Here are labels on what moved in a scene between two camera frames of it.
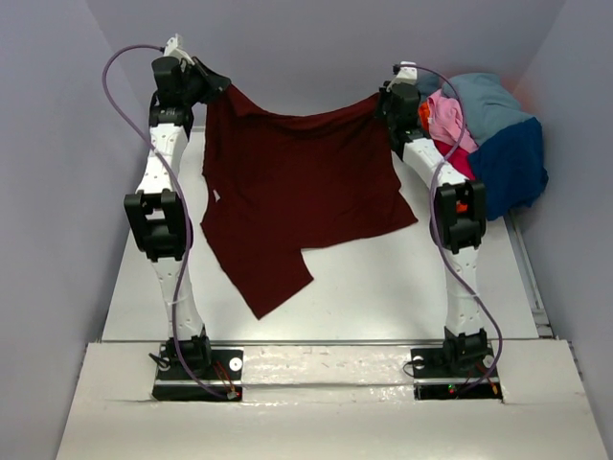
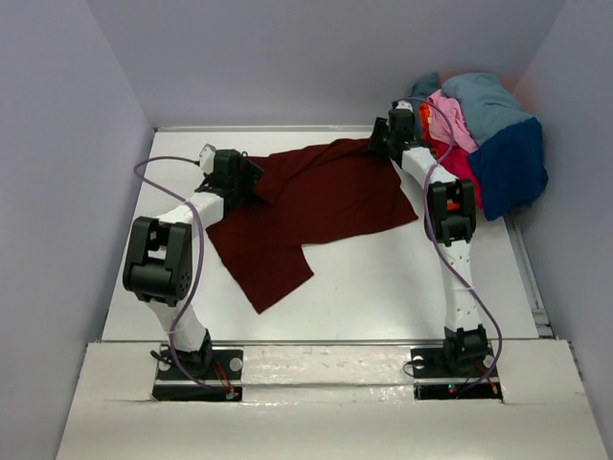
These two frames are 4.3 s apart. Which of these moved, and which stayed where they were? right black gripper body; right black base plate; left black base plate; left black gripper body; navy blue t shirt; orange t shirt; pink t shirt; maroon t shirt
Moved: maroon t shirt; right black gripper body; left black gripper body
Stayed: orange t shirt; pink t shirt; navy blue t shirt; left black base plate; right black base plate
